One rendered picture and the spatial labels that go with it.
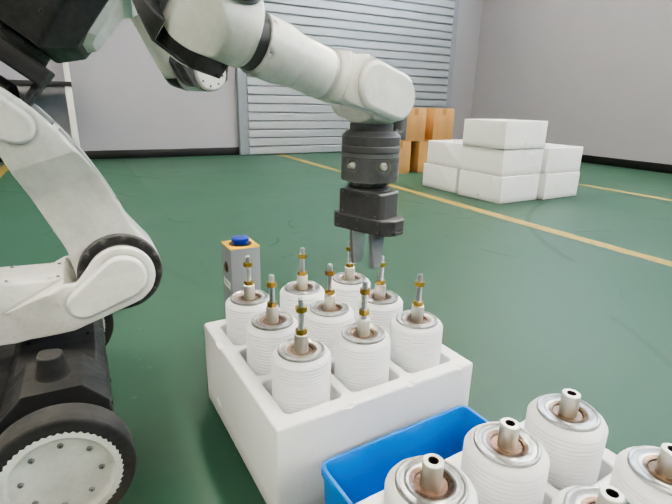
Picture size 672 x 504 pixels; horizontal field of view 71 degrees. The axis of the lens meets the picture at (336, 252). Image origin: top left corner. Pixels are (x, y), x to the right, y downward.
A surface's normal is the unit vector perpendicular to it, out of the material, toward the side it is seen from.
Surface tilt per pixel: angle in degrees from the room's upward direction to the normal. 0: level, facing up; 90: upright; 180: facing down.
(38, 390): 0
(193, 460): 0
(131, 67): 90
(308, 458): 90
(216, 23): 112
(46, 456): 90
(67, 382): 0
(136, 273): 90
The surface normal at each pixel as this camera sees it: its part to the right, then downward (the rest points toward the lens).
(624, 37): -0.88, 0.12
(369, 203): -0.65, 0.22
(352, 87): -0.11, 0.28
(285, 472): 0.50, 0.27
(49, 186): 0.52, 0.62
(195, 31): -0.35, 0.58
